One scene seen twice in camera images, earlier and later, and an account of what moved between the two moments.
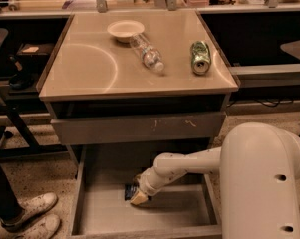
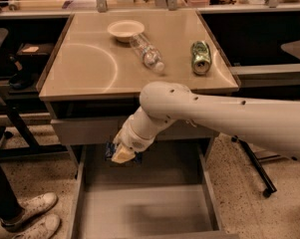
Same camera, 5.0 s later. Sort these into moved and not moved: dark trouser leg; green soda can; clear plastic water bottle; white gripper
Moved: white gripper
Not moved: clear plastic water bottle; green soda can; dark trouser leg
